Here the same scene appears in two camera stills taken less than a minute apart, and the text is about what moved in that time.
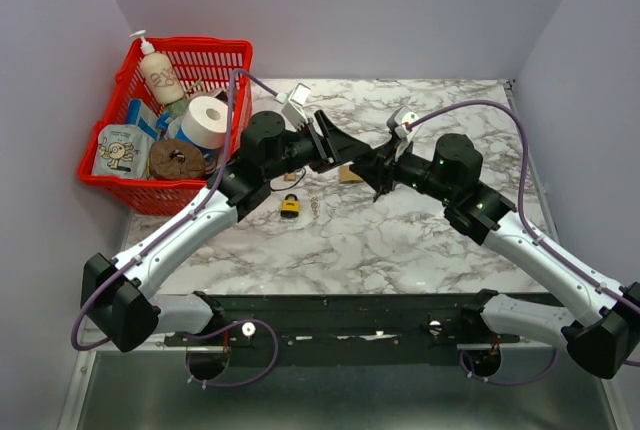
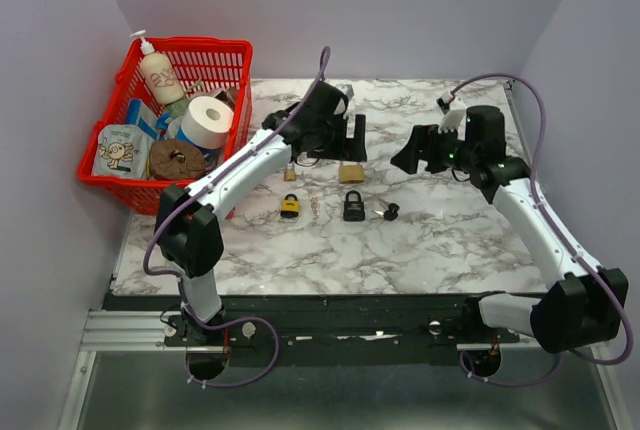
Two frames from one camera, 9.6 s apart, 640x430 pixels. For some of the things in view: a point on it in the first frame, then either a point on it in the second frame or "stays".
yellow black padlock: (290, 206) stays
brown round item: (175, 159) stays
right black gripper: (373, 169) -> (423, 137)
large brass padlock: (347, 176) stays
